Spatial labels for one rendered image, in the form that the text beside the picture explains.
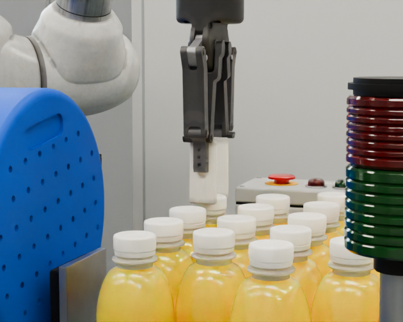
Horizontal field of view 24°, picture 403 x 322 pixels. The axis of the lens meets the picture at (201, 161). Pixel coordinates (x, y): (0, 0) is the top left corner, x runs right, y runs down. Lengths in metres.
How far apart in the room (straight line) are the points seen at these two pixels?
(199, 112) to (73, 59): 0.71
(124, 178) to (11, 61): 1.48
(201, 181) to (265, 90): 2.72
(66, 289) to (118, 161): 2.07
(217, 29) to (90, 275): 0.30
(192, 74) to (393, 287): 0.49
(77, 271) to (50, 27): 0.76
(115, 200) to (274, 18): 1.10
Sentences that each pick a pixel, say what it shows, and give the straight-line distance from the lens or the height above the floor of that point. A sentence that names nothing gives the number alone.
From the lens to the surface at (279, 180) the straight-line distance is 1.23.
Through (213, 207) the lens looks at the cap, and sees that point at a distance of 1.04.
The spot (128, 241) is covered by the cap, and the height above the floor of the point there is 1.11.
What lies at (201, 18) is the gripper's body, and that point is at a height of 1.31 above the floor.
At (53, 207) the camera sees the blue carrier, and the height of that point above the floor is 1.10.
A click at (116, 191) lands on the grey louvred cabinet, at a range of 3.04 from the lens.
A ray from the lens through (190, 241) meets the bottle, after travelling 0.97.
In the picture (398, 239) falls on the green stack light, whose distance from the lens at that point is 0.52.
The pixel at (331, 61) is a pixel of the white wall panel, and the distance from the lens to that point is 3.65.
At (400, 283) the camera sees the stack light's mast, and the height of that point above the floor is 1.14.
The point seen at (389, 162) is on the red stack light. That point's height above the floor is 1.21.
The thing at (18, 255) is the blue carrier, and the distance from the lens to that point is 0.98.
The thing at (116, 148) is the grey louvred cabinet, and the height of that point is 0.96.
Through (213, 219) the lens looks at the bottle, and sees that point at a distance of 1.04.
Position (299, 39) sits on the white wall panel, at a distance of 3.69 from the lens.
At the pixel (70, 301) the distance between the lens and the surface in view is 0.99.
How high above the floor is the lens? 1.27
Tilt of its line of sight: 7 degrees down
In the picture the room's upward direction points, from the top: straight up
